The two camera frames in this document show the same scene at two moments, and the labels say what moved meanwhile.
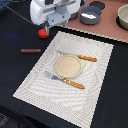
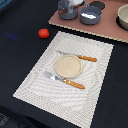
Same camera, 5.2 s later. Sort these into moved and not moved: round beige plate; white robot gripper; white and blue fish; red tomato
Moved: white robot gripper
Not moved: red tomato; round beige plate; white and blue fish
